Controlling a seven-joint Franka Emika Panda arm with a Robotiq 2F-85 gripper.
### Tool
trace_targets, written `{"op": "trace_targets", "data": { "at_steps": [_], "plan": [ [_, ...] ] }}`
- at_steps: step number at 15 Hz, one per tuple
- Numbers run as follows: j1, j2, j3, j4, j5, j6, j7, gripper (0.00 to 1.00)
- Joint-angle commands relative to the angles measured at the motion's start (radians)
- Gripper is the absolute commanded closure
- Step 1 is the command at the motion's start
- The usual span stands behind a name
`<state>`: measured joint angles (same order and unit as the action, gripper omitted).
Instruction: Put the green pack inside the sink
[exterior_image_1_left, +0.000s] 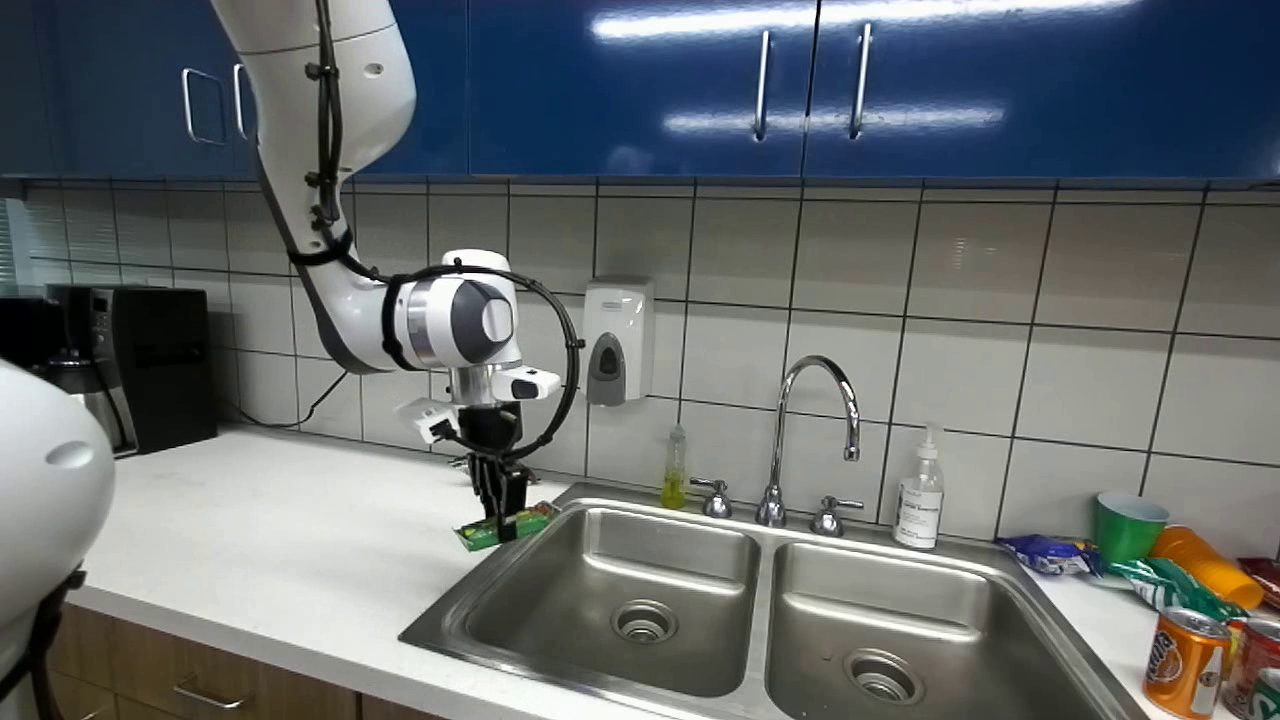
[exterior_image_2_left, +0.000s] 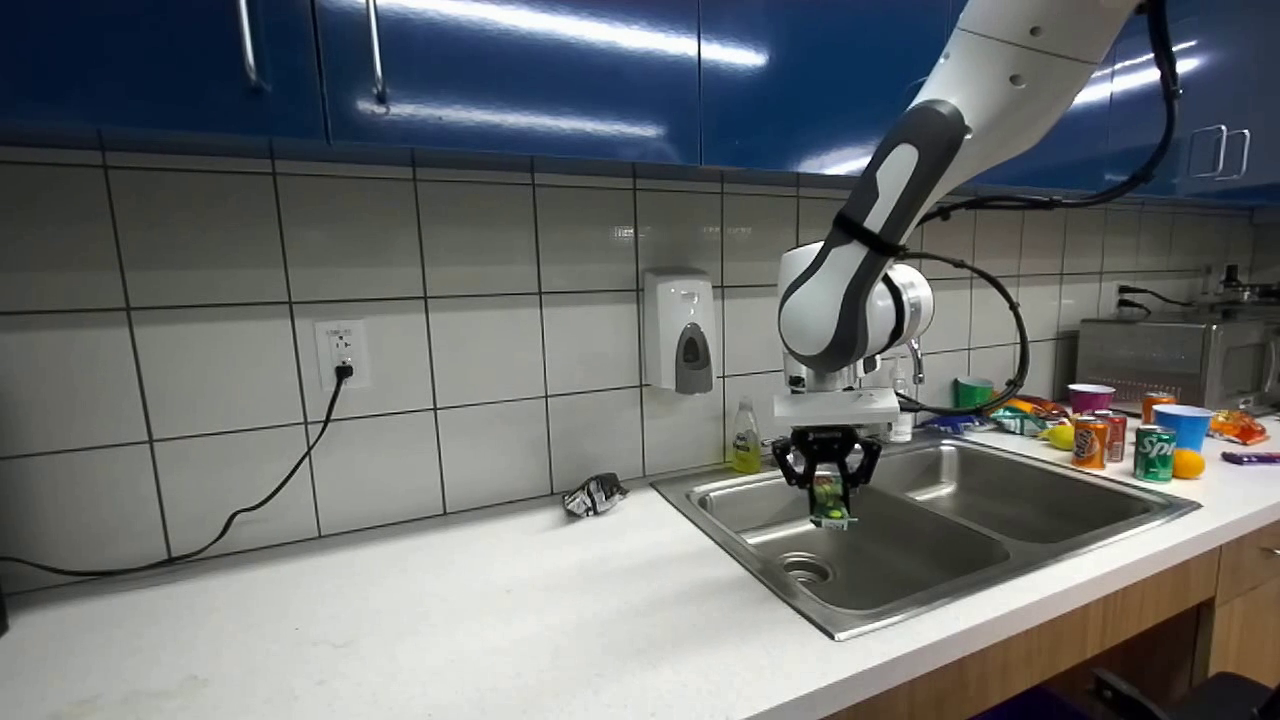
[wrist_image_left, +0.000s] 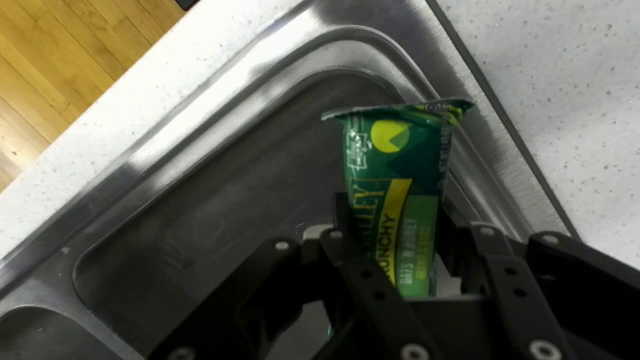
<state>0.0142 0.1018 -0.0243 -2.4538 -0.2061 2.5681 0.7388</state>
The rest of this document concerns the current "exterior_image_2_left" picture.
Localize white wall outlet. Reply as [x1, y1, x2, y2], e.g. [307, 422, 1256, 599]
[315, 317, 376, 393]

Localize dark pipe fixture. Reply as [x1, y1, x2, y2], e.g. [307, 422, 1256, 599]
[1113, 259, 1280, 323]

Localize green snack bar pack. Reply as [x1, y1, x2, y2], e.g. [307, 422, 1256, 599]
[804, 461, 859, 537]

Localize pink and white cup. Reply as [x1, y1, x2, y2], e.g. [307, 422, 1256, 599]
[1063, 380, 1124, 421]

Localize green and white packet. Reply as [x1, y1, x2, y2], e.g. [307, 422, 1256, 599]
[990, 393, 1055, 440]

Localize silver cabinet door handle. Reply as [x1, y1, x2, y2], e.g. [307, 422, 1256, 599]
[363, 0, 394, 107]
[1228, 122, 1259, 184]
[1186, 121, 1237, 184]
[236, 0, 269, 97]

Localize blue upper cabinets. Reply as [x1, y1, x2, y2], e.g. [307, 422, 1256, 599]
[0, 0, 1280, 213]

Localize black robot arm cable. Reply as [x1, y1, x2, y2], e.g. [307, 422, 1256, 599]
[882, 0, 1186, 421]

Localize green plastic cup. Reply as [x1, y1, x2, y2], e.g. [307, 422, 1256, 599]
[949, 376, 999, 421]

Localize small dark crumpled object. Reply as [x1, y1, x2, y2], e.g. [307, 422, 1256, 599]
[556, 466, 631, 524]

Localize white wall soap dispenser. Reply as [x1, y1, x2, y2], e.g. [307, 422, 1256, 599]
[640, 270, 723, 398]

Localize orange soda can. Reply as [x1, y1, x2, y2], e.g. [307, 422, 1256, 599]
[1068, 411, 1113, 474]

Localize green tin can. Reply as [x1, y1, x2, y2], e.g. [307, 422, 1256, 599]
[1126, 421, 1180, 488]

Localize stainless steel double sink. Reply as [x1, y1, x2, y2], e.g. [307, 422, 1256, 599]
[651, 434, 1205, 642]

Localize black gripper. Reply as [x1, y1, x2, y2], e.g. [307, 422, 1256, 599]
[773, 422, 887, 524]

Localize blue snack packet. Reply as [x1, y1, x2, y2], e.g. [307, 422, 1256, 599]
[916, 407, 990, 445]

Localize black power cable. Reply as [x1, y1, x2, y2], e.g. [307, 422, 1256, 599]
[0, 361, 360, 581]

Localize blue plastic cup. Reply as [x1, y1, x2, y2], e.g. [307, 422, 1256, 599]
[1151, 404, 1219, 456]

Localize black chair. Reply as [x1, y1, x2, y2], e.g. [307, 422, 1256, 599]
[1092, 662, 1280, 720]

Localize stainless steel countertop appliance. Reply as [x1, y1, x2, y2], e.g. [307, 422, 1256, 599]
[1072, 317, 1272, 411]

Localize orange toy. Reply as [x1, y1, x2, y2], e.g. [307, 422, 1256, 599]
[1209, 407, 1272, 450]

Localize yellow dish soap bottle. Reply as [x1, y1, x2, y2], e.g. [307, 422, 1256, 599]
[723, 394, 769, 481]

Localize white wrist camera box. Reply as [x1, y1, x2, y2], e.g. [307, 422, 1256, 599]
[769, 384, 904, 434]

